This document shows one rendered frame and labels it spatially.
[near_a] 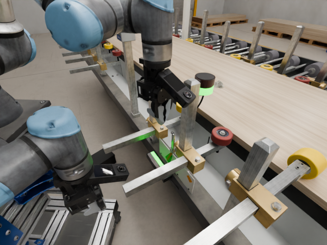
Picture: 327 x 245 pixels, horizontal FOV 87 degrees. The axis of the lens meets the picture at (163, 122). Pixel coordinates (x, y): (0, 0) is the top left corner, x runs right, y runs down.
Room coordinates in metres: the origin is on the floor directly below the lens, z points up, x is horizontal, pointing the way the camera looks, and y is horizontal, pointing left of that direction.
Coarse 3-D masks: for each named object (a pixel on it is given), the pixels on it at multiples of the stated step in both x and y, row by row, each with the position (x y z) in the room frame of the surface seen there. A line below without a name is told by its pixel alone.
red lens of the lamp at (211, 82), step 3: (195, 75) 0.49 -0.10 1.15; (195, 78) 0.48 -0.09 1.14; (201, 81) 0.46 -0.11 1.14; (204, 81) 0.46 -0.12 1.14; (207, 81) 0.46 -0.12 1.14; (210, 81) 0.46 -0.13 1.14; (213, 81) 0.47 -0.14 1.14; (201, 84) 0.46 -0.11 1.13; (204, 84) 0.46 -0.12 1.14; (207, 84) 0.46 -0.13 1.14; (210, 84) 0.46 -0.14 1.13; (213, 84) 0.47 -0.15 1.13; (204, 87) 0.46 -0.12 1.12; (207, 87) 0.46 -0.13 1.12
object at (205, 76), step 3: (201, 72) 0.51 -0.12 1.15; (204, 72) 0.51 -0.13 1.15; (198, 75) 0.49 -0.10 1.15; (201, 75) 0.49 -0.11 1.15; (204, 75) 0.49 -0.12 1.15; (207, 75) 0.49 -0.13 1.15; (210, 75) 0.49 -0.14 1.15; (213, 75) 0.49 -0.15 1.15; (198, 78) 0.47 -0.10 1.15; (201, 78) 0.47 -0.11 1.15; (204, 78) 0.47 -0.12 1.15; (207, 78) 0.47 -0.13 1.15; (210, 78) 0.47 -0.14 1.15; (213, 78) 0.47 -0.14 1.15; (201, 87) 0.46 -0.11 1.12; (210, 87) 0.46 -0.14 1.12; (201, 99) 0.49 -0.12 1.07; (198, 102) 0.46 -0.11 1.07; (198, 105) 0.48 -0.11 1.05
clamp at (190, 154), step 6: (180, 150) 0.45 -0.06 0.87; (186, 150) 0.44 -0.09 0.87; (192, 150) 0.45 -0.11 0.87; (180, 156) 0.44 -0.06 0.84; (186, 156) 0.42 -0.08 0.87; (192, 156) 0.42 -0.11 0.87; (198, 156) 0.42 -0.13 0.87; (192, 162) 0.39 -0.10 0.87; (204, 162) 0.40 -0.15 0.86; (192, 168) 0.38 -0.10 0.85; (198, 168) 0.38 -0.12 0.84
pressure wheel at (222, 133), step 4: (216, 128) 0.53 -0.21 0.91; (220, 128) 0.53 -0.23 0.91; (224, 128) 0.53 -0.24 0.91; (212, 132) 0.51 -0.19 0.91; (216, 132) 0.51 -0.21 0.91; (220, 132) 0.51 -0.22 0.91; (224, 132) 0.50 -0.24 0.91; (228, 132) 0.51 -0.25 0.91; (212, 136) 0.50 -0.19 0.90; (216, 136) 0.48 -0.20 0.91; (220, 136) 0.48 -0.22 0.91; (224, 136) 0.49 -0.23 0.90; (228, 136) 0.48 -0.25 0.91; (232, 136) 0.48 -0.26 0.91; (212, 140) 0.49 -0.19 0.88; (216, 140) 0.48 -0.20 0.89; (220, 140) 0.47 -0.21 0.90; (224, 140) 0.46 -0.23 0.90; (228, 140) 0.47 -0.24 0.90; (220, 144) 0.47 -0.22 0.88; (224, 144) 0.46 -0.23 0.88; (228, 144) 0.47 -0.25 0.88; (216, 152) 0.50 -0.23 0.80
